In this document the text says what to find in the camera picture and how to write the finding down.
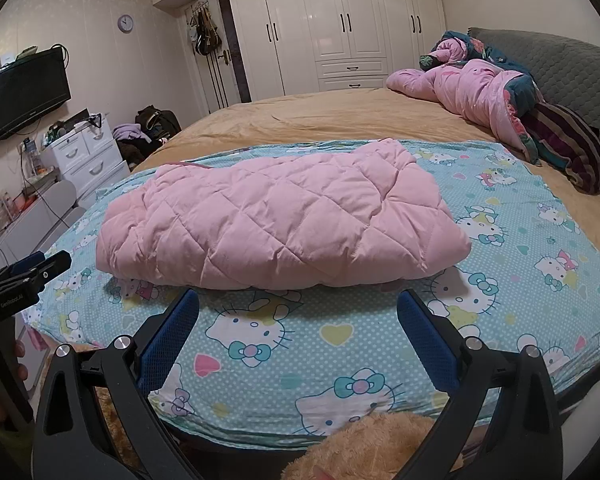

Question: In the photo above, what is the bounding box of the striped dark pillow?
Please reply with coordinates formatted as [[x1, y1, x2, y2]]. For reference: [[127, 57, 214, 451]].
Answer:
[[522, 103, 600, 195]]

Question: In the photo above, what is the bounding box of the black backpack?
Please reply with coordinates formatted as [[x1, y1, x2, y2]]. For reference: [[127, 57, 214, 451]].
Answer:
[[135, 105, 182, 142]]

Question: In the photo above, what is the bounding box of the pink quilted jacket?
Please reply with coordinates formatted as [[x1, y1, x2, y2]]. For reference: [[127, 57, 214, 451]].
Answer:
[[96, 139, 471, 290]]

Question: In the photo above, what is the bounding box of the white drawer cabinet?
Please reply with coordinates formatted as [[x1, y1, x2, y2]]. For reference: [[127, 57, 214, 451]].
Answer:
[[41, 114, 130, 200]]

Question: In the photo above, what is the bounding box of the black wall television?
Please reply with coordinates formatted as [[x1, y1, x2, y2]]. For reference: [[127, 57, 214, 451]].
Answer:
[[0, 44, 71, 141]]

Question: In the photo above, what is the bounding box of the brown plush teddy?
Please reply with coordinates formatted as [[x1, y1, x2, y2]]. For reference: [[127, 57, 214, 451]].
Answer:
[[92, 386, 466, 480]]

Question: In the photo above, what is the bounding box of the pink crumpled comforter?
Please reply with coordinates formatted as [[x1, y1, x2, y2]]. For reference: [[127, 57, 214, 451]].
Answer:
[[386, 30, 542, 164]]

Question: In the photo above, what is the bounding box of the tan bed blanket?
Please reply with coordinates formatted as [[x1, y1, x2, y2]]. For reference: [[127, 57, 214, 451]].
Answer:
[[130, 86, 600, 276]]

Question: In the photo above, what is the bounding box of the purple clothing pile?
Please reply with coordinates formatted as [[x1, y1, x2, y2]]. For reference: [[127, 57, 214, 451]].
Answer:
[[112, 122, 151, 143]]

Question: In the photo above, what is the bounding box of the door with hanging bags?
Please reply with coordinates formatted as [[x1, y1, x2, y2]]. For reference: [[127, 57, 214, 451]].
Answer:
[[182, 0, 251, 114]]

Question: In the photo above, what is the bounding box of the blue Hello Kitty sheet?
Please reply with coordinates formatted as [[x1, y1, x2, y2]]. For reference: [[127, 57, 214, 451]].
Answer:
[[22, 141, 600, 448]]

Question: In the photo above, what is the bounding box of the grey low desk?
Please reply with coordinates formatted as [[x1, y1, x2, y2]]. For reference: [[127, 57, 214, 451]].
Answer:
[[0, 180, 85, 270]]

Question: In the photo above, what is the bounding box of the white wardrobe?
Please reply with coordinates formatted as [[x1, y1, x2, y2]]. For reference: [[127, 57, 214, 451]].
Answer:
[[152, 0, 446, 101]]

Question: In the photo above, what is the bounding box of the round wall clock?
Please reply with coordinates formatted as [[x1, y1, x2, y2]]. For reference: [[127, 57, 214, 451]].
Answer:
[[117, 14, 134, 34]]

